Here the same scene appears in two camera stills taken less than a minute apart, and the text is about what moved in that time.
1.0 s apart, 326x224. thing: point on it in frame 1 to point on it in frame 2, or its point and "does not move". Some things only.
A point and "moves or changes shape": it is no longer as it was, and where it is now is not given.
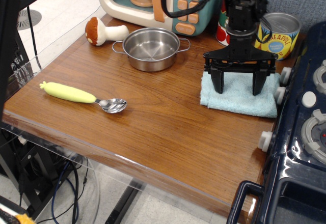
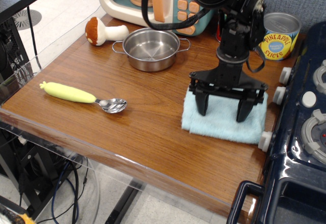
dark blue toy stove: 294,188 does not move
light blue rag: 238,96 moves or changes shape
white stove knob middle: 279,94 does not move
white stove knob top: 285,75 does not move
